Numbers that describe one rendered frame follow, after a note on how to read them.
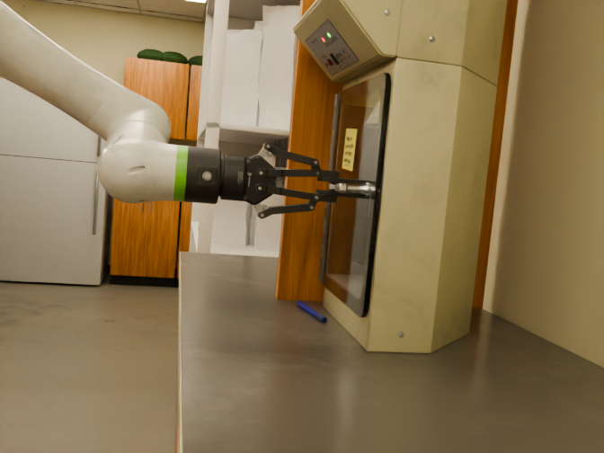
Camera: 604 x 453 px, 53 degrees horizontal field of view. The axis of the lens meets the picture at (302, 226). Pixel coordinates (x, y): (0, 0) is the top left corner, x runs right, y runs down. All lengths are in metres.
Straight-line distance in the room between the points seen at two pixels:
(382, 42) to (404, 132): 0.14
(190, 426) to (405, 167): 0.53
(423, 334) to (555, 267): 0.39
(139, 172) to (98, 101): 0.16
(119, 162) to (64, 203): 4.93
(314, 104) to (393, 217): 0.43
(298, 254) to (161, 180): 0.45
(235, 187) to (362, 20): 0.33
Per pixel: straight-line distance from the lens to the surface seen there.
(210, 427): 0.70
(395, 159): 0.99
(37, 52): 1.08
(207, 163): 0.99
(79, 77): 1.09
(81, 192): 5.88
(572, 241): 1.29
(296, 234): 1.33
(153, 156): 0.99
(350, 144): 1.14
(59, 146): 5.90
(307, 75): 1.34
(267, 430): 0.70
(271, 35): 2.29
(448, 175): 1.02
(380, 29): 1.00
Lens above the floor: 1.22
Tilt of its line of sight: 5 degrees down
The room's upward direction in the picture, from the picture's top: 5 degrees clockwise
